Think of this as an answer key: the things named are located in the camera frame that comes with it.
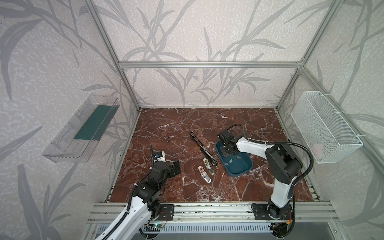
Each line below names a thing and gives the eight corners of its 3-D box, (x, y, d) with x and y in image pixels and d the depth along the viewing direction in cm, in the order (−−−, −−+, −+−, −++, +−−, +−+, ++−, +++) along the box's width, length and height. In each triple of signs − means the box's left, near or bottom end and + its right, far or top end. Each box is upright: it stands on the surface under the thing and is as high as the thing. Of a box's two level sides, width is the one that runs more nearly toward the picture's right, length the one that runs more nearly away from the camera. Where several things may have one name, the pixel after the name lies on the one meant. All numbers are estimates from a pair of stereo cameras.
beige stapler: (212, 176, 87) (212, 172, 83) (203, 162, 93) (203, 158, 88) (215, 173, 88) (216, 170, 84) (206, 160, 94) (206, 156, 89)
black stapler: (213, 167, 91) (213, 165, 89) (187, 136, 106) (187, 134, 104) (218, 163, 93) (218, 162, 90) (192, 133, 107) (192, 131, 105)
